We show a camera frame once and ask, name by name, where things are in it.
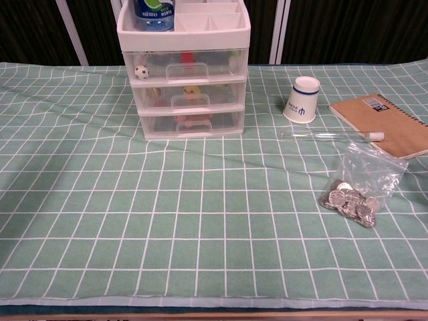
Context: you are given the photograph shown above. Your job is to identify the white partition post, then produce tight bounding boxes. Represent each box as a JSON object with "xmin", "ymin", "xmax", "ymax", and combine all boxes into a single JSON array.
[
  {"xmin": 55, "ymin": 0, "xmax": 90, "ymax": 66},
  {"xmin": 269, "ymin": 0, "xmax": 292, "ymax": 65}
]

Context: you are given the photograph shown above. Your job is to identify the transparent drawer with pink toy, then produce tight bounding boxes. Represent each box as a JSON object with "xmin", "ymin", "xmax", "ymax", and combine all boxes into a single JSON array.
[{"xmin": 138, "ymin": 107, "xmax": 247, "ymax": 138}]

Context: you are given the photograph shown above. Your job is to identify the white paper cup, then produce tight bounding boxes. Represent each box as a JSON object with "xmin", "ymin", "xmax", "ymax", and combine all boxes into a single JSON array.
[{"xmin": 282, "ymin": 76, "xmax": 321, "ymax": 124}]

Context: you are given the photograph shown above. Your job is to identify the white plastic drawer organizer frame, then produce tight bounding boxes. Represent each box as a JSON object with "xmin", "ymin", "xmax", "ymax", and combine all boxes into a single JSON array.
[{"xmin": 116, "ymin": 0, "xmax": 251, "ymax": 140}]

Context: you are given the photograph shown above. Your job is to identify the clear bag of coins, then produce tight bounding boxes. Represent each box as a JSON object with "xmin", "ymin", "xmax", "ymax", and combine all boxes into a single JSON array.
[{"xmin": 318, "ymin": 142, "xmax": 409, "ymax": 229}]

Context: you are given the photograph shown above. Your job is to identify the blue drink bottle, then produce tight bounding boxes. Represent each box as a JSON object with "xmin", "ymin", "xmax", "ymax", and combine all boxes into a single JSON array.
[{"xmin": 134, "ymin": 0, "xmax": 176, "ymax": 33}]

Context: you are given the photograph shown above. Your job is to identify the green checked tablecloth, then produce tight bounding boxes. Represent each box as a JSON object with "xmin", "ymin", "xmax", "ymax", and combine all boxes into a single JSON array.
[{"xmin": 0, "ymin": 62, "xmax": 428, "ymax": 308}]

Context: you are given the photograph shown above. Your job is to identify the transparent drawer with soccer ball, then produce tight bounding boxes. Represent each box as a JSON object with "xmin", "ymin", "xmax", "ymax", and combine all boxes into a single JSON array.
[{"xmin": 124, "ymin": 48, "xmax": 248, "ymax": 83}]

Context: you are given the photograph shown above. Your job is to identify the glass test tube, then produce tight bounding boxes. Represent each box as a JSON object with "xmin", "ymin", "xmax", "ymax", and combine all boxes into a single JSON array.
[{"xmin": 280, "ymin": 130, "xmax": 385, "ymax": 142}]

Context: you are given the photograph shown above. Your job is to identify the brown spiral notebook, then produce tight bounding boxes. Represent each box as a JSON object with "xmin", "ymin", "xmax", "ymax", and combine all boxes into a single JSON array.
[{"xmin": 327, "ymin": 93, "xmax": 428, "ymax": 161}]

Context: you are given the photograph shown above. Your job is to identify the transparent drawer with bell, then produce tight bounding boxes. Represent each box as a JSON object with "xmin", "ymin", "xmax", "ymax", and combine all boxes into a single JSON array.
[{"xmin": 130, "ymin": 80, "xmax": 247, "ymax": 112}]

